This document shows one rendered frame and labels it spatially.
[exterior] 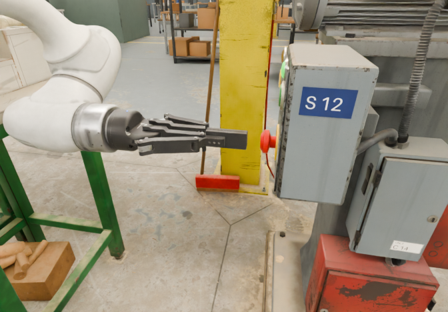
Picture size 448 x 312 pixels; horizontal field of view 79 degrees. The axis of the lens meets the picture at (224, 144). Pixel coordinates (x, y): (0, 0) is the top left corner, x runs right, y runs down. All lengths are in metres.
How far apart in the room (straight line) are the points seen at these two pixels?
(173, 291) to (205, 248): 0.28
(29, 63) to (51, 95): 0.55
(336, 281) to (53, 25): 0.80
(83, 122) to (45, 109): 0.07
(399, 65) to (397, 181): 0.22
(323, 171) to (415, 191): 0.29
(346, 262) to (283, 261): 0.42
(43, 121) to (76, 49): 0.15
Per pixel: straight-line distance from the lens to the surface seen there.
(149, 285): 1.48
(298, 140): 0.37
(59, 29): 0.60
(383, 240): 0.72
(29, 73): 1.11
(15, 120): 0.60
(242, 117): 1.69
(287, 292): 1.09
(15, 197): 1.64
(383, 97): 0.60
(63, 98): 0.56
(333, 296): 0.82
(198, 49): 5.72
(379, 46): 0.59
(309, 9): 0.58
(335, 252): 0.79
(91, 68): 0.60
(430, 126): 0.70
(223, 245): 1.57
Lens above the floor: 1.19
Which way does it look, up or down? 28 degrees down
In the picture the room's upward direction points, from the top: straight up
